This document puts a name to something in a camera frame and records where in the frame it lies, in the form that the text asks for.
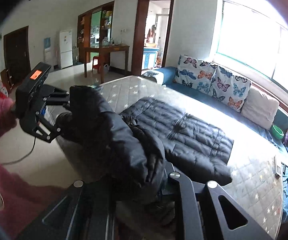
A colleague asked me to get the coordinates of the green framed window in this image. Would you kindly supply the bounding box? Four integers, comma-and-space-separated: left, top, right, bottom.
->
216, 0, 288, 94

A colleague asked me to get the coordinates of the white remote control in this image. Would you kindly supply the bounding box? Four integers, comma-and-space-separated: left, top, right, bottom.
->
274, 155, 283, 178

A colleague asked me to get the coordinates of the green plastic bowl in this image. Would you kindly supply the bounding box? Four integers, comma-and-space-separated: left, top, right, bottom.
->
271, 125, 284, 140

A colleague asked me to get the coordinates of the brown wooden door frame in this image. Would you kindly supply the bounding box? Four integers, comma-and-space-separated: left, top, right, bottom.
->
131, 0, 174, 76

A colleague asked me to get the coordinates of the right butterfly print pillow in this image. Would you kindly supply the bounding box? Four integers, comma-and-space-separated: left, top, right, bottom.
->
209, 66, 251, 113

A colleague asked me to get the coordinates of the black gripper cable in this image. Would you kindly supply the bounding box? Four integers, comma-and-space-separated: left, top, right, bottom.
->
1, 135, 37, 166

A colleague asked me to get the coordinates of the brown wooden shelf cabinet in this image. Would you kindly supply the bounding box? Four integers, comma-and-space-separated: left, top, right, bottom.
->
77, 1, 115, 63

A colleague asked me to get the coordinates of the left butterfly print pillow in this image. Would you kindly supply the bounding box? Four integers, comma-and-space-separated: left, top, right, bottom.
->
174, 55, 217, 94

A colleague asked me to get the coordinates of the black puffer down jacket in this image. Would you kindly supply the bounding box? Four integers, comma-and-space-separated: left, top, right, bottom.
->
56, 86, 233, 203

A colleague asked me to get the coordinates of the butterfly print pillow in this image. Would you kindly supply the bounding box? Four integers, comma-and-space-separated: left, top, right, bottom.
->
209, 66, 251, 113
174, 55, 217, 94

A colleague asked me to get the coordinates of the grey quilted star mattress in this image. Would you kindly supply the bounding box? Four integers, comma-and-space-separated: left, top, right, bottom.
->
57, 76, 282, 239

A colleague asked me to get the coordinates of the blue kitchen cabinet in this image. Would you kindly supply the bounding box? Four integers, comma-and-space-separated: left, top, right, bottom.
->
142, 47, 159, 70

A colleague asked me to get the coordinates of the water dispenser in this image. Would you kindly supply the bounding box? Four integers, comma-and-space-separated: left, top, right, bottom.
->
44, 37, 52, 65

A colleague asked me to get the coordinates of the dark wooden door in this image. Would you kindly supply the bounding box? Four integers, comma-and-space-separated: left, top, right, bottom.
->
4, 26, 31, 87

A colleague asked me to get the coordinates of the pink sleeve forearm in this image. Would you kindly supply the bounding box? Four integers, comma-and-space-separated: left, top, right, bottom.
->
0, 96, 67, 240

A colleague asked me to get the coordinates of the white plain pillow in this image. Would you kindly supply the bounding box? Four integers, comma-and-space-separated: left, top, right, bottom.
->
241, 86, 279, 130

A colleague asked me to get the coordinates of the white refrigerator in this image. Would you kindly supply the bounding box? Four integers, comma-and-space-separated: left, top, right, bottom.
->
59, 30, 73, 69

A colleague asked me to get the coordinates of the blue bed sheet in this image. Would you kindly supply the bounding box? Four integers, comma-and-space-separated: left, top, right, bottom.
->
141, 67, 288, 223

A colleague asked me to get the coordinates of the red plastic stool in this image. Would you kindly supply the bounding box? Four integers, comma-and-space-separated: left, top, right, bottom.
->
91, 55, 104, 74

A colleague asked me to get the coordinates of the brown wooden table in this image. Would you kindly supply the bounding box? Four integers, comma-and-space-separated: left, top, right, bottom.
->
82, 45, 129, 83

